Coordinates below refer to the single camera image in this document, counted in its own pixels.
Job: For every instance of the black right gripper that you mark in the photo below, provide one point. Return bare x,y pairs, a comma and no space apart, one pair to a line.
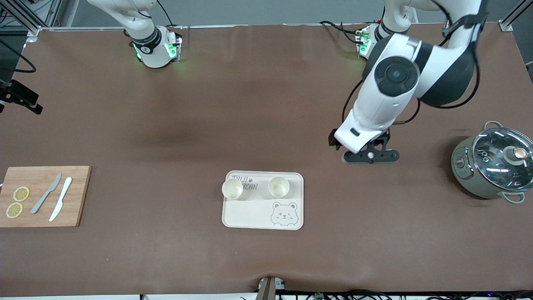
17,94

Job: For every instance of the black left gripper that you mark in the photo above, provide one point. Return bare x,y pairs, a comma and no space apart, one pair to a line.
333,138

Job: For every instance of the white plastic cup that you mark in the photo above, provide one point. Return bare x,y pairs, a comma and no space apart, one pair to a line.
279,186
232,189

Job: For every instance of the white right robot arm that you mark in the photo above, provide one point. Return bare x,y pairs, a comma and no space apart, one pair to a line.
150,46

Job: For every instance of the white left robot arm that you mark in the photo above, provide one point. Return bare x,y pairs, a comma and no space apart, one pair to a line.
387,104

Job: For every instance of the brown table cover mat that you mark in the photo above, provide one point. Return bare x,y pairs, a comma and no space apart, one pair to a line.
266,104

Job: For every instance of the lemon slice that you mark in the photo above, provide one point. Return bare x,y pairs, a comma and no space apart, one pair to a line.
14,210
21,193

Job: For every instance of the grey plastic knife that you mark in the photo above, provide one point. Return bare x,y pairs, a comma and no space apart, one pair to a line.
43,198

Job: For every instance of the white plastic knife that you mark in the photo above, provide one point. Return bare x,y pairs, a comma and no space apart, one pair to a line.
61,198

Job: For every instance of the wooden cutting board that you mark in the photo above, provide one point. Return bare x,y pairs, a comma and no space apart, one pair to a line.
75,208

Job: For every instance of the beige bear print tray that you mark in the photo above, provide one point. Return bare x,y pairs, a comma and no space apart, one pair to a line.
250,214

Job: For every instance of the grey-green electric cooking pot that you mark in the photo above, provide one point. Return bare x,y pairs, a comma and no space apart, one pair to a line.
464,179

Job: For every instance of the glass pot lid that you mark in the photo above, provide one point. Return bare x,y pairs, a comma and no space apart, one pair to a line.
491,146

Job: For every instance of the aluminium frame strut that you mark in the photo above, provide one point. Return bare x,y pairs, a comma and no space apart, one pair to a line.
513,14
25,18

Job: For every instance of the aluminium table edge rail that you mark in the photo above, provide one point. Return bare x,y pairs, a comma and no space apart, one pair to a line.
83,28

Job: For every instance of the aluminium frame post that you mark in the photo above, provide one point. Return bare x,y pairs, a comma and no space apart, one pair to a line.
52,12

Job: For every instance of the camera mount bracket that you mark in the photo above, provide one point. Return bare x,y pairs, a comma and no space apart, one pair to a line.
268,289

